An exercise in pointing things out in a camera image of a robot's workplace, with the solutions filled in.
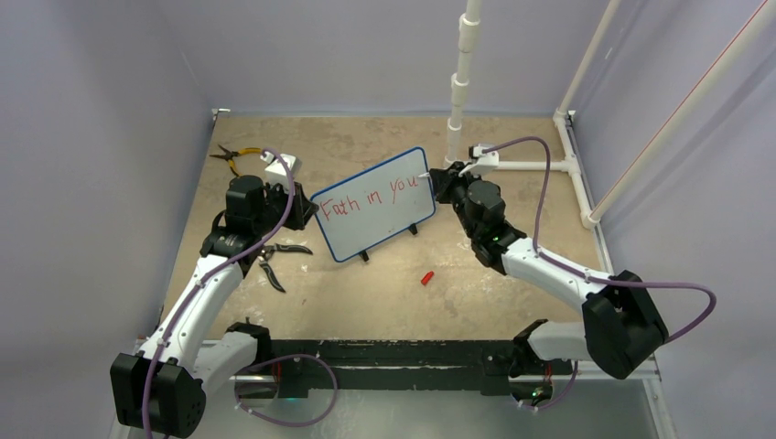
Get red marker cap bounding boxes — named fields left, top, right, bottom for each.
left=421, top=271, right=435, bottom=286

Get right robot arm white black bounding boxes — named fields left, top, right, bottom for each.
left=428, top=162, right=669, bottom=380

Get yellow handled pliers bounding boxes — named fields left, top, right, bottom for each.
left=210, top=144, right=264, bottom=177

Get black handled cutters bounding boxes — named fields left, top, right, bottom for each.
left=256, top=243, right=314, bottom=294

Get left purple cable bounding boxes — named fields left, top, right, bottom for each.
left=140, top=148, right=339, bottom=439

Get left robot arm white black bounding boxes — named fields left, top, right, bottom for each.
left=110, top=176, right=318, bottom=438

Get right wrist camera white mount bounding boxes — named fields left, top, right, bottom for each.
left=458, top=144, right=500, bottom=177

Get blue framed whiteboard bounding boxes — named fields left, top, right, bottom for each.
left=310, top=146, right=437, bottom=262

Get purple cable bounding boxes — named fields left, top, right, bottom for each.
left=140, top=148, right=339, bottom=439
left=480, top=135, right=717, bottom=413

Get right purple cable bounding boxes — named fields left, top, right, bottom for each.
left=480, top=135, right=717, bottom=413

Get aluminium frame rail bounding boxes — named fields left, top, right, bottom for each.
left=564, top=112, right=674, bottom=439

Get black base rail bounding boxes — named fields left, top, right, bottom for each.
left=213, top=321, right=574, bottom=402

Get white PVC pipe frame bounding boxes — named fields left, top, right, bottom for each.
left=442, top=0, right=776, bottom=230

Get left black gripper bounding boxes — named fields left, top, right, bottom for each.
left=253, top=179, right=318, bottom=236

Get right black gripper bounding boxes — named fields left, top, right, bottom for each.
left=432, top=161, right=485, bottom=240

